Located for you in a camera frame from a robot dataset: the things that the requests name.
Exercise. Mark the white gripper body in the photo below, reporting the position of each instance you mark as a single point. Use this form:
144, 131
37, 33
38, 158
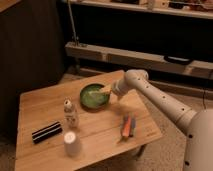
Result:
119, 88

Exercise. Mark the green ceramic bowl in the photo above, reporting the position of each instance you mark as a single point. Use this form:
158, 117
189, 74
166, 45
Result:
91, 100

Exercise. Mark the orange blue toy tool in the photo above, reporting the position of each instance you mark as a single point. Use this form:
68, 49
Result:
127, 127

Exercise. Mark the small clear plastic bottle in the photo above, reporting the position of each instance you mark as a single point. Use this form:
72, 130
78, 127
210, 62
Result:
71, 114

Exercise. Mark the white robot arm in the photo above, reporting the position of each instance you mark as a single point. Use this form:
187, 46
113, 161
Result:
197, 126

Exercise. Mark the long wooden shelf beam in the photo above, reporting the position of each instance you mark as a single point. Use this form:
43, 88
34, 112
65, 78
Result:
195, 68

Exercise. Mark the wooden folding table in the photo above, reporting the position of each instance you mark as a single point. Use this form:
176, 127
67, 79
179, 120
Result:
98, 129

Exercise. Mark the metal stand pole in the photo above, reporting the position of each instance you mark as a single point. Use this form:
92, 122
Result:
74, 34

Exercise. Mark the black white striped case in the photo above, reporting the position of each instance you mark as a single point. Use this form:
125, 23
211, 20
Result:
46, 132

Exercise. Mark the white upside-down cup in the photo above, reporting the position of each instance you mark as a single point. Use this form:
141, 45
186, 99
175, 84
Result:
72, 143

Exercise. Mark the upper wooden shelf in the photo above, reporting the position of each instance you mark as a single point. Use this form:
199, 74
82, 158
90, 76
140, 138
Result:
149, 6

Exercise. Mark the black handle on shelf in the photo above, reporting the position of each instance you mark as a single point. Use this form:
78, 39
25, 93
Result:
180, 61

